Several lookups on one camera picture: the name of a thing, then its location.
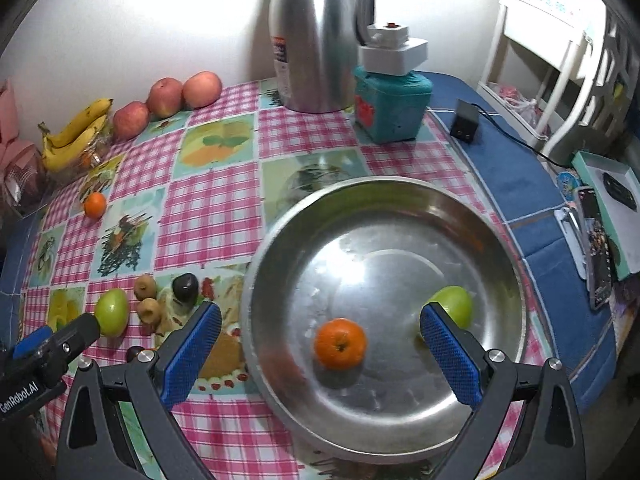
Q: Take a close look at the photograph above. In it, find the white power adapter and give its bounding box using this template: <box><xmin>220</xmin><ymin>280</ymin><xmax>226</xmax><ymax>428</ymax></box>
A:
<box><xmin>361</xmin><ymin>22</ymin><xmax>429</xmax><ymax>77</ymax></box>

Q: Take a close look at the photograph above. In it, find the black device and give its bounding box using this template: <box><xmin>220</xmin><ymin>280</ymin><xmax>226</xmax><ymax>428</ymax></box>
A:
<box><xmin>602</xmin><ymin>172</ymin><xmax>639</xmax><ymax>211</ymax></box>

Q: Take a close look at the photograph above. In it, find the black power adapter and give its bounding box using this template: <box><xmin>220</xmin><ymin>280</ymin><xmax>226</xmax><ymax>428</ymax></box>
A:
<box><xmin>449</xmin><ymin>99</ymin><xmax>481</xmax><ymax>143</ymax></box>

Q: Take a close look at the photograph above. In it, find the white chair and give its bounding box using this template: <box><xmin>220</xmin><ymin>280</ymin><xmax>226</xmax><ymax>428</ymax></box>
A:
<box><xmin>477</xmin><ymin>0</ymin><xmax>640</xmax><ymax>166</ymax></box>

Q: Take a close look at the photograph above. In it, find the pink bag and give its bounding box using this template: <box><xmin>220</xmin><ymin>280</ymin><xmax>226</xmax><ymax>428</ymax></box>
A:
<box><xmin>0</xmin><ymin>80</ymin><xmax>48</xmax><ymax>216</ymax></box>

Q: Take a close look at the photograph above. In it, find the brown kiwi fruit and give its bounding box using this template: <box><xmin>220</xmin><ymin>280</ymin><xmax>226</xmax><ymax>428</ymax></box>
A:
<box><xmin>134</xmin><ymin>275</ymin><xmax>159</xmax><ymax>300</ymax></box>
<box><xmin>136</xmin><ymin>298</ymin><xmax>162</xmax><ymax>325</ymax></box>

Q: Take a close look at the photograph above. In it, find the round blue lid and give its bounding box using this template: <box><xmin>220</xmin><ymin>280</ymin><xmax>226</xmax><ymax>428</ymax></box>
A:
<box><xmin>557</xmin><ymin>170</ymin><xmax>584</xmax><ymax>196</ymax></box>

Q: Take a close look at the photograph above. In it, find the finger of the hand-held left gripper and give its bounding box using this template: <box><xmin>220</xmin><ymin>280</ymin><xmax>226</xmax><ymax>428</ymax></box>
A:
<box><xmin>12</xmin><ymin>326</ymin><xmax>55</xmax><ymax>360</ymax></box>
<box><xmin>44</xmin><ymin>312</ymin><xmax>102</xmax><ymax>368</ymax></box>

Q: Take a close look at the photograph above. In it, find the black cable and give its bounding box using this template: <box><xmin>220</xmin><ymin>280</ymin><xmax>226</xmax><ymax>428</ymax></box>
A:
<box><xmin>472</xmin><ymin>104</ymin><xmax>571</xmax><ymax>167</ymax></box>

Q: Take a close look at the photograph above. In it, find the teal open flat box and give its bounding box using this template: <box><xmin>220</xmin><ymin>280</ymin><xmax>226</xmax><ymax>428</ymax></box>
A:
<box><xmin>571</xmin><ymin>151</ymin><xmax>640</xmax><ymax>281</ymax></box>

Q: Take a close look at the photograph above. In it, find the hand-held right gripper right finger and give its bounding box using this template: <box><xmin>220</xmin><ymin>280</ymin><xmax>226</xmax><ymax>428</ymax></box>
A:
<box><xmin>419</xmin><ymin>301</ymin><xmax>587</xmax><ymax>480</ymax></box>

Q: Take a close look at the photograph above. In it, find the green round fruit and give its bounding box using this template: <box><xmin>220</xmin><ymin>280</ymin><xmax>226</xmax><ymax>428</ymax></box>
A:
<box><xmin>94</xmin><ymin>287</ymin><xmax>131</xmax><ymax>338</ymax></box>
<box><xmin>417</xmin><ymin>285</ymin><xmax>475</xmax><ymax>343</ymax></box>

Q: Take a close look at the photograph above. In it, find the small orange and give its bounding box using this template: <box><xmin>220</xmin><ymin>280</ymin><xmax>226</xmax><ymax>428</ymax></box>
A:
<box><xmin>82</xmin><ymin>191</ymin><xmax>108</xmax><ymax>219</ymax></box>

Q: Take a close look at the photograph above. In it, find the clear plastic container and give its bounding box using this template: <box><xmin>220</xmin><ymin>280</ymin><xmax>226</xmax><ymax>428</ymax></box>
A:
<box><xmin>47</xmin><ymin>125</ymin><xmax>114</xmax><ymax>183</ymax></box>

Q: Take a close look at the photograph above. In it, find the pink checkered tablecloth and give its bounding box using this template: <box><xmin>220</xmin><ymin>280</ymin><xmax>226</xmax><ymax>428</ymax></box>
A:
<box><xmin>20</xmin><ymin>77</ymin><xmax>551</xmax><ymax>480</ymax></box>

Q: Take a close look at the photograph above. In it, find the yellow banana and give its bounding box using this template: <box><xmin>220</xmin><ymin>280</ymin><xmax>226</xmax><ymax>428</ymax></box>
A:
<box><xmin>42</xmin><ymin>98</ymin><xmax>114</xmax><ymax>148</ymax></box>
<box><xmin>41</xmin><ymin>115</ymin><xmax>109</xmax><ymax>171</ymax></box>

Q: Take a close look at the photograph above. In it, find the large orange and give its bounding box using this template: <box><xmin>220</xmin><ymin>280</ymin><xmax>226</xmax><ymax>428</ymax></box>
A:
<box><xmin>313</xmin><ymin>318</ymin><xmax>368</xmax><ymax>372</ymax></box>

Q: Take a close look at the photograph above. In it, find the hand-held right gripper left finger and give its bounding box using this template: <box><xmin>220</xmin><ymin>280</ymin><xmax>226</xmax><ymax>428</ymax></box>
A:
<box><xmin>56</xmin><ymin>301</ymin><xmax>223</xmax><ymax>480</ymax></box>

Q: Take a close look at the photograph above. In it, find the dark round fruit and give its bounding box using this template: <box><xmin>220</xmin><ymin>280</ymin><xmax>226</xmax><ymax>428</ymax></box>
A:
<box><xmin>171</xmin><ymin>272</ymin><xmax>198</xmax><ymax>307</ymax></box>

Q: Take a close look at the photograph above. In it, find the red apple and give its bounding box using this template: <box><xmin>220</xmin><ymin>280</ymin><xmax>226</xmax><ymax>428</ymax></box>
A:
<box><xmin>112</xmin><ymin>101</ymin><xmax>151</xmax><ymax>141</ymax></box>
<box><xmin>146</xmin><ymin>77</ymin><xmax>184</xmax><ymax>119</ymax></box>
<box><xmin>181</xmin><ymin>71</ymin><xmax>223</xmax><ymax>109</ymax></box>

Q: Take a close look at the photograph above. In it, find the stainless steel thermos jug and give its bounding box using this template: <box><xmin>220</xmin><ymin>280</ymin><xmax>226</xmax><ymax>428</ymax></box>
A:
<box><xmin>268</xmin><ymin>0</ymin><xmax>377</xmax><ymax>114</ymax></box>

